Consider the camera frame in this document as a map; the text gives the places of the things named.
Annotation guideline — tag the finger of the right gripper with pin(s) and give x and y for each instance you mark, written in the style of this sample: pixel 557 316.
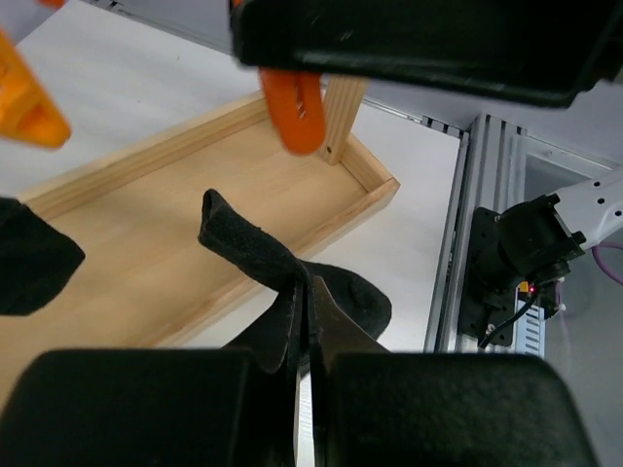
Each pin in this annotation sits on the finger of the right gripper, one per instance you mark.
pixel 541 53

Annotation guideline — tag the white slotted cable duct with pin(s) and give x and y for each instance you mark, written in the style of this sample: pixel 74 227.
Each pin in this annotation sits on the white slotted cable duct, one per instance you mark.
pixel 530 333

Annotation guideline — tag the aluminium mounting rail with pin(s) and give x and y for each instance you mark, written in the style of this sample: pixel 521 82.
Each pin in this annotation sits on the aluminium mounting rail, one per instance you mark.
pixel 507 154

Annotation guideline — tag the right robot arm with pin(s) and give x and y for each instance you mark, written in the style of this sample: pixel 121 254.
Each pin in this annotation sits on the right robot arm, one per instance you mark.
pixel 537 239

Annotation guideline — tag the wooden hanger rack frame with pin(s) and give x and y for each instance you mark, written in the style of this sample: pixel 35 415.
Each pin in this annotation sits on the wooden hanger rack frame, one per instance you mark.
pixel 146 280

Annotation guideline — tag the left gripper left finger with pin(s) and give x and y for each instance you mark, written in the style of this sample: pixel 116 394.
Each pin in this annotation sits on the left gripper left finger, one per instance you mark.
pixel 232 406

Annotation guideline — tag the white round clip hanger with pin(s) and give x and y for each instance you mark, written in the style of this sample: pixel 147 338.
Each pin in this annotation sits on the white round clip hanger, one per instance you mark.
pixel 136 71

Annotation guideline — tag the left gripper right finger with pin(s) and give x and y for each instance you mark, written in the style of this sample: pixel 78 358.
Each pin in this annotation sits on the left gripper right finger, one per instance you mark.
pixel 372 407

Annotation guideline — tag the black sock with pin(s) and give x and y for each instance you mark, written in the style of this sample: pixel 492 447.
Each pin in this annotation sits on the black sock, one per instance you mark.
pixel 272 272
pixel 37 261

